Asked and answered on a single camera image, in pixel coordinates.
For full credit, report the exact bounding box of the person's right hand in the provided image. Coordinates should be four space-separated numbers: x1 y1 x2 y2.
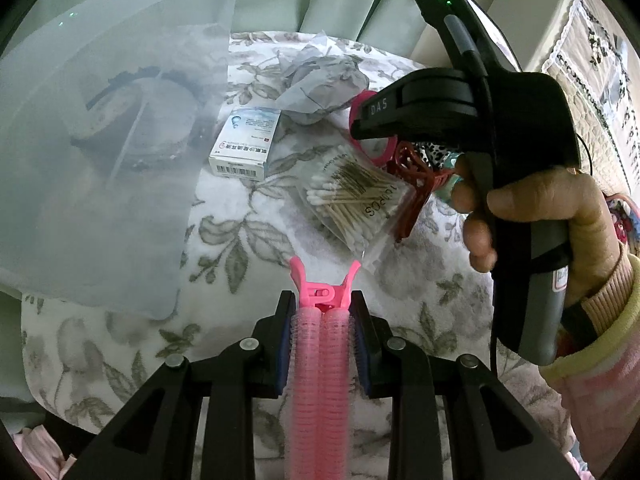
450 152 631 311

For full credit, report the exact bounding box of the leopard print hair tie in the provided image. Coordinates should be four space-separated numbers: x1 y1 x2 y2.
417 142 458 171

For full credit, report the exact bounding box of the beige cushion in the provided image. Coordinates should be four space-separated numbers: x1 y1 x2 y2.
415 0 581 72

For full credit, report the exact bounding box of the pink floral cloth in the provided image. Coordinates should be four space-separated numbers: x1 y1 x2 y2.
605 192 640 261

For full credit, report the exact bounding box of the black lace headband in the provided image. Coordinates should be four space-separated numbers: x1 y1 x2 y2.
70 67 201 171

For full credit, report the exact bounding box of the pink hair roller clip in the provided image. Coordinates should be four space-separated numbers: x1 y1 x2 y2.
282 256 363 480

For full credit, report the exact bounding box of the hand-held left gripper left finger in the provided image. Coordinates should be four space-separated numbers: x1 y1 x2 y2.
64 290 301 480

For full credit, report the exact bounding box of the lace trimmed cloth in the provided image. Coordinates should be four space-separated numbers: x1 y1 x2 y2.
540 0 640 196

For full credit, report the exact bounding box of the person's right forearm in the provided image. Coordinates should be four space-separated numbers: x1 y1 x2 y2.
537 250 640 480

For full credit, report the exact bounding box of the crumpled grey plastic bag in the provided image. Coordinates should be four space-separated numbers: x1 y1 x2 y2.
272 32 373 126

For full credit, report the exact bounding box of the red hair claw clip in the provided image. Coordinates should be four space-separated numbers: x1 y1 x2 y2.
390 141 456 243

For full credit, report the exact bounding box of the bag of cotton swabs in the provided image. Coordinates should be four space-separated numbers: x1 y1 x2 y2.
295 145 416 273

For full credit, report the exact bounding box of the white medicine box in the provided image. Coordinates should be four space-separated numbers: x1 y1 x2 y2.
208 108 282 181

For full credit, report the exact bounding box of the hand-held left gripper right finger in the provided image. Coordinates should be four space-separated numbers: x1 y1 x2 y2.
350 290 586 480

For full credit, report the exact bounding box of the pink tape roll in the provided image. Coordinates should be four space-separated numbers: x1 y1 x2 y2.
348 91 398 167

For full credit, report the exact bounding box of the translucent plastic storage bag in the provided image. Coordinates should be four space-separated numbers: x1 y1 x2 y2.
0 0 258 322

